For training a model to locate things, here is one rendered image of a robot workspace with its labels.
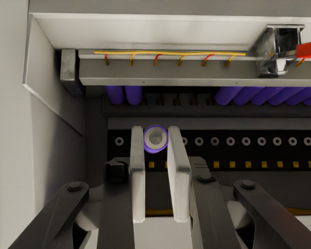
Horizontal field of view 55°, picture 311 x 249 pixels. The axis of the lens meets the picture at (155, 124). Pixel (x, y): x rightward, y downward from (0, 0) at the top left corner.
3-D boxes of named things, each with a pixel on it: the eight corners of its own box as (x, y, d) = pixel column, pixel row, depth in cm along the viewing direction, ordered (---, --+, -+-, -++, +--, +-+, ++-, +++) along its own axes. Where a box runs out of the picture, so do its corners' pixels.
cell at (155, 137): (148, 157, 26) (150, 156, 20) (138, 139, 27) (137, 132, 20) (166, 146, 27) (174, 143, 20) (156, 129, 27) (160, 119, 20)
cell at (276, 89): (248, 90, 35) (271, 68, 29) (263, 90, 35) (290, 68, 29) (250, 105, 35) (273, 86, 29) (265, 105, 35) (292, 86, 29)
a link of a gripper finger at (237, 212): (195, 202, 13) (264, 202, 13) (183, 155, 18) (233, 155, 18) (193, 231, 13) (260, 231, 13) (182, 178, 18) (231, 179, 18)
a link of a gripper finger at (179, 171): (176, 169, 14) (192, 169, 14) (168, 125, 21) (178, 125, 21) (174, 223, 15) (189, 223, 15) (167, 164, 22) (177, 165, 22)
